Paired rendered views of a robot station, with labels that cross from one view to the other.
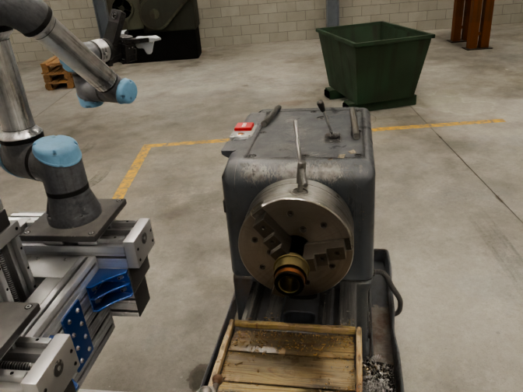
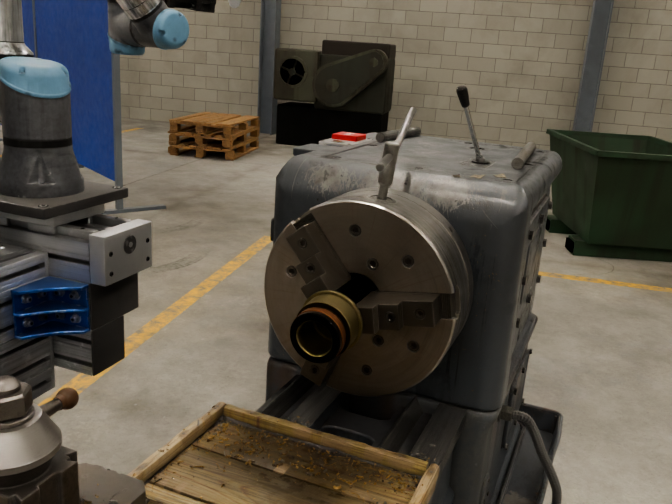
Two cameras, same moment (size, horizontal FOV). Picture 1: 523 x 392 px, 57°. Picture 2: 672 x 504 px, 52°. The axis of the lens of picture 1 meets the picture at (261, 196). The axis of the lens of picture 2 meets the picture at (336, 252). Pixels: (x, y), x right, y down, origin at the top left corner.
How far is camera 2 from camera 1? 0.44 m
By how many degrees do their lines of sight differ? 14
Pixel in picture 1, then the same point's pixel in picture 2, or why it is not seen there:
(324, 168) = (442, 186)
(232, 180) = (290, 182)
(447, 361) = not seen: outside the picture
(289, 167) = not seen: hidden behind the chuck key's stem
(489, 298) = not seen: outside the picture
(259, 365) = (230, 477)
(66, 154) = (41, 77)
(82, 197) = (51, 154)
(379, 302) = (522, 490)
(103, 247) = (60, 239)
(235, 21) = (441, 116)
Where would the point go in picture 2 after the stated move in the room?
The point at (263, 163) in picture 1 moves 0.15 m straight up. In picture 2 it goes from (345, 166) to (351, 78)
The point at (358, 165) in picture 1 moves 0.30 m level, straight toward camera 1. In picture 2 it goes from (500, 189) to (453, 228)
